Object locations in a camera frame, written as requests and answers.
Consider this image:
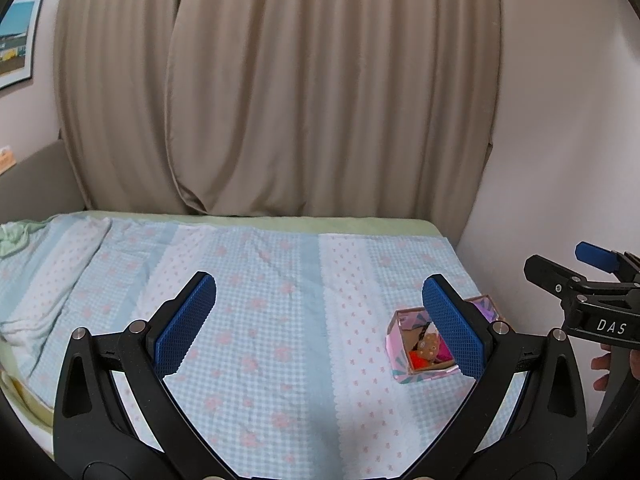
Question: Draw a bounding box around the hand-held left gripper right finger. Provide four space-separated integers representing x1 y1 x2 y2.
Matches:
421 274 589 472

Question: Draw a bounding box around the pale green bed sheet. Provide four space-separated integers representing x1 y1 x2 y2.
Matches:
0 210 447 261

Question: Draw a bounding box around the person's right hand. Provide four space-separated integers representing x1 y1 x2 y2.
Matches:
591 344 640 392

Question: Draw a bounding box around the framed wall picture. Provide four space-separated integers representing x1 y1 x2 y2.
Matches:
0 0 46 92

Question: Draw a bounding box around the narrow beige curtain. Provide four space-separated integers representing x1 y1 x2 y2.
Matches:
53 0 201 212

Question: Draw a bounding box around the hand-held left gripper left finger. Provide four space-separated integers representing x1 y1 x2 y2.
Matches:
52 271 223 472

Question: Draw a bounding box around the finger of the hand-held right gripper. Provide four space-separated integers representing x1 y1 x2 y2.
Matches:
523 255 640 311
575 241 640 286

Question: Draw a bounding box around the wide beige curtain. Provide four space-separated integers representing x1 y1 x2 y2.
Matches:
167 0 502 219

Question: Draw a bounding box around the beige upholstered bed frame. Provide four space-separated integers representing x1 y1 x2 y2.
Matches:
0 139 90 226

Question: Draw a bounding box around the light blue checked blanket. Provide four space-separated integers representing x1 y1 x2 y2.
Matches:
0 212 532 479

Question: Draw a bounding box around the pink cardboard box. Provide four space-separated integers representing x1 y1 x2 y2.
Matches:
386 296 507 385

